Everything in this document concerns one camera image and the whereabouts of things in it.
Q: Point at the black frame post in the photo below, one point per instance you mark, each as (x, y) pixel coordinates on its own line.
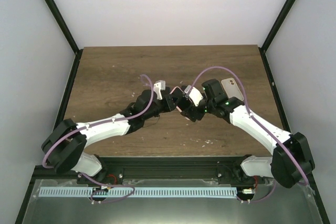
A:
(286, 8)
(62, 25)

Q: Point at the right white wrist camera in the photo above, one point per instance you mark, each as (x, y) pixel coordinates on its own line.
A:
(194, 95)

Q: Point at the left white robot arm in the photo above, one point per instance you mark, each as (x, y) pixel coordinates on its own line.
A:
(129, 120)

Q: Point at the beige phone case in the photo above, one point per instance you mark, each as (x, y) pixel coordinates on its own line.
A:
(231, 88)

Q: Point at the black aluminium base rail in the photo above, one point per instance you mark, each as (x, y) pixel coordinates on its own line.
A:
(232, 170)

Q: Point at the left black frame post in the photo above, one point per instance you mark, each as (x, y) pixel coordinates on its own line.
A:
(62, 25)

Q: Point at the right black frame post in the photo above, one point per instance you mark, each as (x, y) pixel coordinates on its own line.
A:
(286, 8)

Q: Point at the phone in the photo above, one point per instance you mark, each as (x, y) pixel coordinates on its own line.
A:
(181, 102)

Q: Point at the light blue slotted cable duct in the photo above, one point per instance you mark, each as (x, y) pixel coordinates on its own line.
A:
(141, 192)

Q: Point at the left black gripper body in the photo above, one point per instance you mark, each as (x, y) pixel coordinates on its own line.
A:
(168, 106)

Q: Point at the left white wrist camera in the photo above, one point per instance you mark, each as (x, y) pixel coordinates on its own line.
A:
(158, 87)

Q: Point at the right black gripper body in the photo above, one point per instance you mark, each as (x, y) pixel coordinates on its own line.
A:
(199, 115)

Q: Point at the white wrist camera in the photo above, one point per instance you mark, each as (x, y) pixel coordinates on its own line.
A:
(158, 87)
(194, 95)

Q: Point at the left black table edge rail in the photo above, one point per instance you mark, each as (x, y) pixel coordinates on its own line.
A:
(63, 103)

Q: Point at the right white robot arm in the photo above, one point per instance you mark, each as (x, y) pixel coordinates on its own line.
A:
(290, 160)

